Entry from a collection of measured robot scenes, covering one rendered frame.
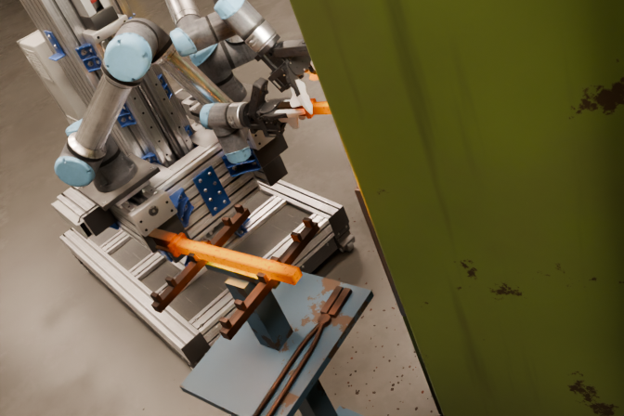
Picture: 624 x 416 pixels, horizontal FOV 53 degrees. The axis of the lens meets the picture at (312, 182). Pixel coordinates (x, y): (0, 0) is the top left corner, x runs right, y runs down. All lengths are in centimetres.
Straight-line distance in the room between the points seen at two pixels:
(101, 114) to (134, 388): 123
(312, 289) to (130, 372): 134
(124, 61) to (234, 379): 86
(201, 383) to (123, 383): 124
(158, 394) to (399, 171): 181
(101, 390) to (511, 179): 216
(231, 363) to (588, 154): 96
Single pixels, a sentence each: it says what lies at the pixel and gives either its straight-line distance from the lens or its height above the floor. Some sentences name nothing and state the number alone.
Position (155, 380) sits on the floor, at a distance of 267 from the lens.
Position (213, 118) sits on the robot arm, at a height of 100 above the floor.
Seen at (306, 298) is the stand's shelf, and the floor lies 70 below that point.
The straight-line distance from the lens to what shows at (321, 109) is 164.
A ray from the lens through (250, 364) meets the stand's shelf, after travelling 151.
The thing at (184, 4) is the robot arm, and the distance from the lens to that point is 178.
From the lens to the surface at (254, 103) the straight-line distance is 173.
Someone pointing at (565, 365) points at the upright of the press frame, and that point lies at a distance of 124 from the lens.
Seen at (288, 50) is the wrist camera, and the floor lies 118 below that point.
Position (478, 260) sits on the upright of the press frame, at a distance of 108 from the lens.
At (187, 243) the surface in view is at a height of 97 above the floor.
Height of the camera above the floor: 176
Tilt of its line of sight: 33 degrees down
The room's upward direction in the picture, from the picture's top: 23 degrees counter-clockwise
